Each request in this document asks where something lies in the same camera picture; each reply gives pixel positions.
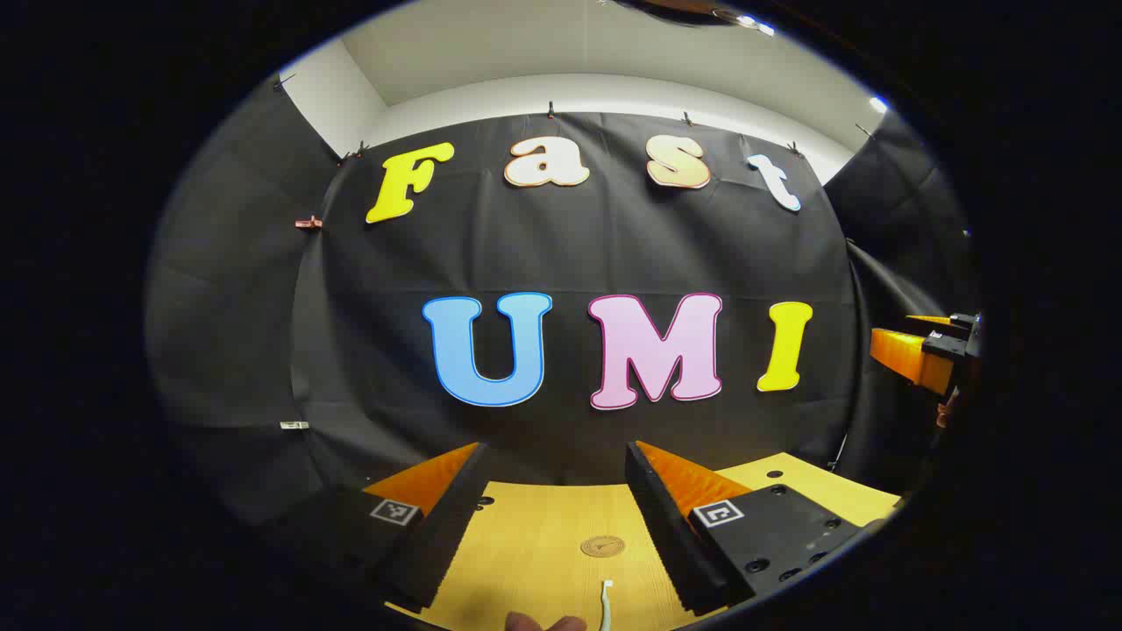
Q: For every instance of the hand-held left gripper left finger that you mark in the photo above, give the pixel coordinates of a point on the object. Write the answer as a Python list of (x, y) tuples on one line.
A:
[(443, 526)]

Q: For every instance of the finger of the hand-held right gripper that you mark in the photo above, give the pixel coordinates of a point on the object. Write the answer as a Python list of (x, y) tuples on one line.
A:
[(933, 322), (912, 358)]

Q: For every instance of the small red clamp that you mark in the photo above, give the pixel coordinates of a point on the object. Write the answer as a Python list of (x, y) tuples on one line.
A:
[(307, 223)]

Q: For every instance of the round brown coaster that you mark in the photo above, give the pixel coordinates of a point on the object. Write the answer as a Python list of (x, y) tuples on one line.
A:
[(603, 546)]

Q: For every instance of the black backdrop cloth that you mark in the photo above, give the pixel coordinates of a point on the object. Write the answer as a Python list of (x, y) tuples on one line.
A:
[(570, 254)]

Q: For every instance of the wooden desktop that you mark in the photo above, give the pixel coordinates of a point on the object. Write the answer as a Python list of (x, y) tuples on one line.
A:
[(543, 570)]

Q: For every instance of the light blue toothbrush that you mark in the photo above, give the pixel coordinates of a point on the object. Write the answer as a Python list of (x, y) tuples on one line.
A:
[(606, 609)]

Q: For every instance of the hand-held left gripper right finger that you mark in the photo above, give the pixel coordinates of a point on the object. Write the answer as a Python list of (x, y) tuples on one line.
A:
[(666, 526)]

